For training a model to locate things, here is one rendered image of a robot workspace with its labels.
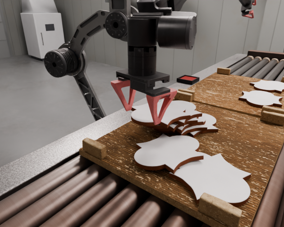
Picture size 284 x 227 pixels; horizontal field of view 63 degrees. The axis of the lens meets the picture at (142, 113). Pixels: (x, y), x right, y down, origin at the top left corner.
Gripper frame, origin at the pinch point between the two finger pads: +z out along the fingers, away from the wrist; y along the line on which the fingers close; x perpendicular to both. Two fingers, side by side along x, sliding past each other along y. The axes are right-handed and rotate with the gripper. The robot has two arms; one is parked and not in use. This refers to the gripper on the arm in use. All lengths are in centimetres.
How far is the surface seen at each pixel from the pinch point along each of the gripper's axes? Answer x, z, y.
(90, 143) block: -11.8, 4.1, -2.5
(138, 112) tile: 0.5, 0.6, -1.9
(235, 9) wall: 294, -25, -143
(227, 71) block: 67, 4, -18
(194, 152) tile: 1.9, 4.5, 13.3
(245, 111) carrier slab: 33.5, 6.4, 8.0
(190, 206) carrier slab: -7.4, 7.0, 19.9
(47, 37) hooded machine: 183, 35, -569
